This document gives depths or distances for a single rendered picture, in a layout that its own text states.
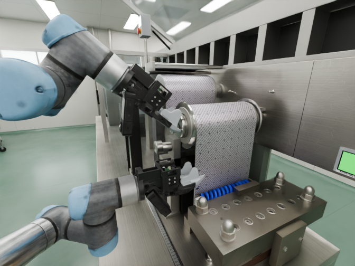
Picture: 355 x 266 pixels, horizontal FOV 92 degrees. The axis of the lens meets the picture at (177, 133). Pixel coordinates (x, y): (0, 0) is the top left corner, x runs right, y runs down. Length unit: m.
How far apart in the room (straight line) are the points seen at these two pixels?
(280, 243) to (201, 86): 0.59
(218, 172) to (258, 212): 0.16
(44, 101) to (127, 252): 0.49
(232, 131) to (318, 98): 0.25
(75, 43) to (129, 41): 5.78
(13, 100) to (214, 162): 0.49
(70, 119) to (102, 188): 5.71
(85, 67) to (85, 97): 5.58
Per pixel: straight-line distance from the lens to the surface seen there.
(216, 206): 0.56
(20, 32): 6.26
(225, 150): 0.58
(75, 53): 0.41
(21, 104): 0.28
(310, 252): 0.73
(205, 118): 0.50
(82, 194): 0.46
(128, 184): 0.45
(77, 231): 0.54
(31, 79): 0.27
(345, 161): 0.62
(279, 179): 0.72
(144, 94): 0.44
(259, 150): 0.77
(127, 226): 0.70
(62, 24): 0.42
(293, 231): 0.58
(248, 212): 0.56
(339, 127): 0.62
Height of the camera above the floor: 1.39
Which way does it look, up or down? 17 degrees down
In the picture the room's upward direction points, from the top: straight up
